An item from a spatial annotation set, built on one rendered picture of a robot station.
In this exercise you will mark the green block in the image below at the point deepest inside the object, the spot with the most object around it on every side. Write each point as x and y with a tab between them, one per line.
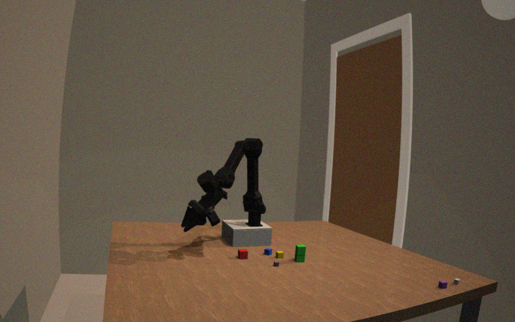
300	249
299	258

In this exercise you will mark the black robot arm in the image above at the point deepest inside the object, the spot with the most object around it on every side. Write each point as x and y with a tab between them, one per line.
224	178

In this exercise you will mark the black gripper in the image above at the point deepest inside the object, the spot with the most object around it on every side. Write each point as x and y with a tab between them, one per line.
196	215

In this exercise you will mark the red block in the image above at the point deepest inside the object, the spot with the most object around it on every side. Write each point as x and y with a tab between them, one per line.
242	254

